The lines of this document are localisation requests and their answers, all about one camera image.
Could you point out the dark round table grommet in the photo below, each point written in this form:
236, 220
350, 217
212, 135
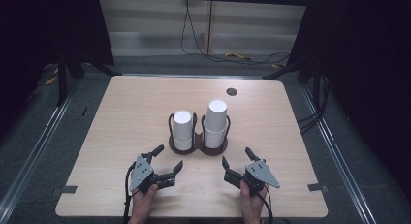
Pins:
231, 91

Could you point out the tall stack of white cups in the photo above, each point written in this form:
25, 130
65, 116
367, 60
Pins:
215, 123

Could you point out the short stack of white cups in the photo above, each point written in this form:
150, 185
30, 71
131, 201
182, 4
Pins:
182, 130

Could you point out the yellow floor tape piece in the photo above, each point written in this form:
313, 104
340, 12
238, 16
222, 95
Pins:
276, 66
51, 80
239, 56

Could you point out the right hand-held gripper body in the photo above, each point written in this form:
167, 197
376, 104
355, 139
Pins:
260, 172

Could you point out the person's left hand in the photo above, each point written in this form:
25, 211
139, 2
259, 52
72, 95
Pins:
142, 204

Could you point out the black metal stand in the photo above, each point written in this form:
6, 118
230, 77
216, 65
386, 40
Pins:
290, 68
62, 81

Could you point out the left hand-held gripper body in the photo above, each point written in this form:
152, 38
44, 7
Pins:
141, 172

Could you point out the person's right hand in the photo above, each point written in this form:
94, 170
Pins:
252, 206

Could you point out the dark curtain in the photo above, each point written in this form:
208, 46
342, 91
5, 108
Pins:
362, 56
48, 26

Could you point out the metal floor rail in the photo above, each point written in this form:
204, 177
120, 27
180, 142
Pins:
336, 153
35, 143

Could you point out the grey tape strip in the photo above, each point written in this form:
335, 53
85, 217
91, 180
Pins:
68, 189
315, 187

